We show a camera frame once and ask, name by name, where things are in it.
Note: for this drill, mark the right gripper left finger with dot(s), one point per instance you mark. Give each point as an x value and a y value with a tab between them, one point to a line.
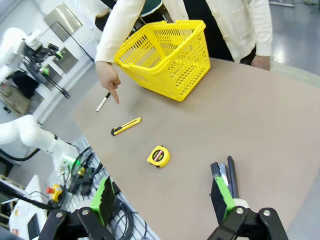
105	200

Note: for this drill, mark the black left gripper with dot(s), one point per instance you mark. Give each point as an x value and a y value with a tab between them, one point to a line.
35	53

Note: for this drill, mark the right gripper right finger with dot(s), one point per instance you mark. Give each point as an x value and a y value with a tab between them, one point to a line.
225	200

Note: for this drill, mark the yellow tape measure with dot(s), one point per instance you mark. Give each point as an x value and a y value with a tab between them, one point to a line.
158	156

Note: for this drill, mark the yellow black utility knife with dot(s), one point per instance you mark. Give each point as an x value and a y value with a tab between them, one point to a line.
127	125

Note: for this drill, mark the person's left forearm white sleeve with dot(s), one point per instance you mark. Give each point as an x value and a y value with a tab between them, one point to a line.
262	32

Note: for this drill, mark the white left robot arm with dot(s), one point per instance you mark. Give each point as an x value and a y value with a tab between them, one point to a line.
27	130

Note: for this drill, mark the person's right forearm white sleeve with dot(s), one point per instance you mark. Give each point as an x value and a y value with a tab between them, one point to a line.
112	35

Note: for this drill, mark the yellow plastic shopping basket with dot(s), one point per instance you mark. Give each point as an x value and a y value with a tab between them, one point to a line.
152	82

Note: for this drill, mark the person in white cardigan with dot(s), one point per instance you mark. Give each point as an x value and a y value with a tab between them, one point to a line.
240	30

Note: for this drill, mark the person's right hand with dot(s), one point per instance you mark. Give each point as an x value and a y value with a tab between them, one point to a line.
107	77

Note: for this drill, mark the person's left hand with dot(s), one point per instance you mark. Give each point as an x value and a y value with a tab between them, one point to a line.
262	62

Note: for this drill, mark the black stapler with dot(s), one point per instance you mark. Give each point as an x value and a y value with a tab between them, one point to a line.
232	175

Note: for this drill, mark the black bag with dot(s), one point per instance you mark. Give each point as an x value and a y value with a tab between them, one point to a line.
25	83

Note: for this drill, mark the silver metal panel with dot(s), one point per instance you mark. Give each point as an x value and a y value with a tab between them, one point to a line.
62	20

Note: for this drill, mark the yellow red emergency stop button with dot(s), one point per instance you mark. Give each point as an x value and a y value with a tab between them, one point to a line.
56	192

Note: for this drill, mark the brown cardboard box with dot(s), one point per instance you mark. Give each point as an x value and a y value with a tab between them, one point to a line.
15	100

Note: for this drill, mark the white marker with black cap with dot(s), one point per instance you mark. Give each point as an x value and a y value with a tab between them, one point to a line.
103	102

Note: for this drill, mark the white device housing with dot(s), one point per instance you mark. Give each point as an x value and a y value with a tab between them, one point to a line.
35	185

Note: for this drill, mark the black pole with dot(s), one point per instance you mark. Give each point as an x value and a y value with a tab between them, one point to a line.
25	197

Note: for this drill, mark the dark green chair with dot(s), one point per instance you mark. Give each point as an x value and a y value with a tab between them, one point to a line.
152	8

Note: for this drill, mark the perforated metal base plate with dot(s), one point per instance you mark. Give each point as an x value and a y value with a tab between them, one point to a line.
85	142

